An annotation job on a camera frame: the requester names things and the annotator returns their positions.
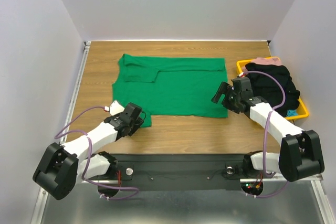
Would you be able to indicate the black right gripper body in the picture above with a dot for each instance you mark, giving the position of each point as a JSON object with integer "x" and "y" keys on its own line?
{"x": 226, "y": 95}

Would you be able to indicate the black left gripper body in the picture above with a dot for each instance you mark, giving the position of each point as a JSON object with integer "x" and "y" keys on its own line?
{"x": 135, "y": 126}

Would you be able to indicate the green t shirt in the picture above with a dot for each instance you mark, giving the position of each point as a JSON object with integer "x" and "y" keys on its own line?
{"x": 170, "y": 86}

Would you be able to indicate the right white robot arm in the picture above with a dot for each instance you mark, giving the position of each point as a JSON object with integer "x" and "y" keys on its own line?
{"x": 300, "y": 153}

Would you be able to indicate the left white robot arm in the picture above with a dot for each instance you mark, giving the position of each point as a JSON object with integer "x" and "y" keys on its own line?
{"x": 82, "y": 148}

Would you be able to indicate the black t shirt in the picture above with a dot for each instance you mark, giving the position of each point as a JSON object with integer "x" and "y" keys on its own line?
{"x": 265, "y": 87}

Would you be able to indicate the pink t shirt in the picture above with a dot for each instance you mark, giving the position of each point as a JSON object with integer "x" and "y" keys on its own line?
{"x": 266, "y": 65}

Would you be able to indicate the teal t shirt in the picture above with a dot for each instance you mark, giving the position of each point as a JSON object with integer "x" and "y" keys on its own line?
{"x": 291, "y": 113}

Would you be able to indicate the yellow plastic bin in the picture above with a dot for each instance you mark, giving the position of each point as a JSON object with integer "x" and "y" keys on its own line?
{"x": 302, "y": 110}

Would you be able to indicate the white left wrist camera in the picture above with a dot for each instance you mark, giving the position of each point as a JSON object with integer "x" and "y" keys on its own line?
{"x": 114, "y": 108}

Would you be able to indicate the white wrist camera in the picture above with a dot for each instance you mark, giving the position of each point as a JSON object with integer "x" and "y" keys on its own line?
{"x": 242, "y": 74}
{"x": 114, "y": 108}

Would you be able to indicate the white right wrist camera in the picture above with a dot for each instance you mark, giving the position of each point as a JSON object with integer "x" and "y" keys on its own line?
{"x": 242, "y": 74}

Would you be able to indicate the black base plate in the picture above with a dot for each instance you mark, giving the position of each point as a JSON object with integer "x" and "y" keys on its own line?
{"x": 173, "y": 172}

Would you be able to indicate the aluminium mounting rail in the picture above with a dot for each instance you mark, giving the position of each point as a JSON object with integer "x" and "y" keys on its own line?
{"x": 72, "y": 171}

